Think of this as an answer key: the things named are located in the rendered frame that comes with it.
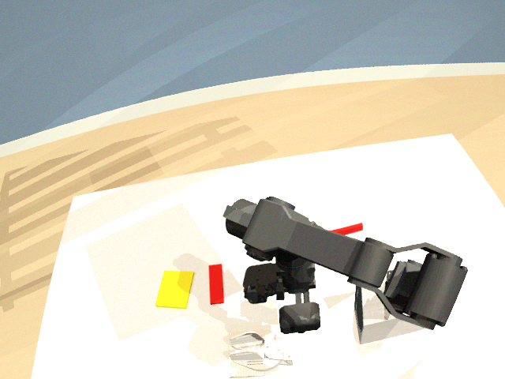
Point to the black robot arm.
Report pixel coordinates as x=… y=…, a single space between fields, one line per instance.
x=272 y=229

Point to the yellow flat rectangular plate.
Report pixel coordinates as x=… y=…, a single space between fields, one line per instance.
x=175 y=289

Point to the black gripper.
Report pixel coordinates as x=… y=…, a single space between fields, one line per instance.
x=299 y=317

